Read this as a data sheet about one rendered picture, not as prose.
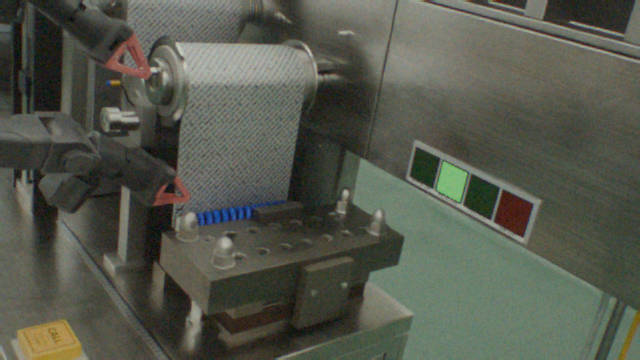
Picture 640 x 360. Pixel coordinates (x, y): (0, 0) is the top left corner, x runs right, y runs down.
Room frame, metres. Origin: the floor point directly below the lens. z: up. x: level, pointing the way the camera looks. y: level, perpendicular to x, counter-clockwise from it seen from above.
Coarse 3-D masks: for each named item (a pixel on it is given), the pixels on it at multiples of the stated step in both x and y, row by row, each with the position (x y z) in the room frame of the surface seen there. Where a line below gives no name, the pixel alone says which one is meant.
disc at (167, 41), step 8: (160, 40) 1.05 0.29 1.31; (168, 40) 1.03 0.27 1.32; (152, 48) 1.07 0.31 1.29; (176, 48) 1.01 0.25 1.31; (176, 56) 1.01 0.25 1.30; (184, 56) 1.00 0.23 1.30; (184, 64) 0.99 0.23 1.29; (184, 72) 0.98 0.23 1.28; (184, 80) 0.98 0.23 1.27; (184, 88) 0.98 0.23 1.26; (184, 96) 0.98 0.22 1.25; (184, 104) 0.98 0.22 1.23; (176, 112) 0.99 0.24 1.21; (184, 112) 0.98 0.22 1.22; (160, 120) 1.03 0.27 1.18; (168, 120) 1.01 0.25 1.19; (176, 120) 0.99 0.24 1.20
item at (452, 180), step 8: (448, 168) 0.98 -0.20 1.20; (456, 168) 0.97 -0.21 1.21; (440, 176) 0.99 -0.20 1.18; (448, 176) 0.98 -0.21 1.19; (456, 176) 0.97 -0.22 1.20; (464, 176) 0.96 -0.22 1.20; (440, 184) 0.99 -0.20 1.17; (448, 184) 0.98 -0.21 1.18; (456, 184) 0.97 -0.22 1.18; (464, 184) 0.96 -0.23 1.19; (448, 192) 0.97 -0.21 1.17; (456, 192) 0.96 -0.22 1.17; (456, 200) 0.96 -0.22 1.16
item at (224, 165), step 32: (192, 128) 1.00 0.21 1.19; (224, 128) 1.04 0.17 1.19; (256, 128) 1.08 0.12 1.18; (288, 128) 1.13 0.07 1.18; (192, 160) 1.00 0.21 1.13; (224, 160) 1.04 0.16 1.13; (256, 160) 1.09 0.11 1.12; (288, 160) 1.13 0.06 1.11; (192, 192) 1.01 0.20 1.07; (224, 192) 1.05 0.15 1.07; (256, 192) 1.09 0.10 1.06
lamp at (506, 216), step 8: (504, 192) 0.90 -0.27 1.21; (504, 200) 0.90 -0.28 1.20; (512, 200) 0.89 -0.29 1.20; (520, 200) 0.88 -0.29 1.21; (504, 208) 0.90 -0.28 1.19; (512, 208) 0.89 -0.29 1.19; (520, 208) 0.88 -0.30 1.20; (528, 208) 0.87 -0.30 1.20; (496, 216) 0.90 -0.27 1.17; (504, 216) 0.89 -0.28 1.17; (512, 216) 0.88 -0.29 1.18; (520, 216) 0.87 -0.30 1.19; (528, 216) 0.87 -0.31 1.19; (504, 224) 0.89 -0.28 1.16; (512, 224) 0.88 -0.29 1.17; (520, 224) 0.87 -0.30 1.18; (520, 232) 0.87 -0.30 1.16
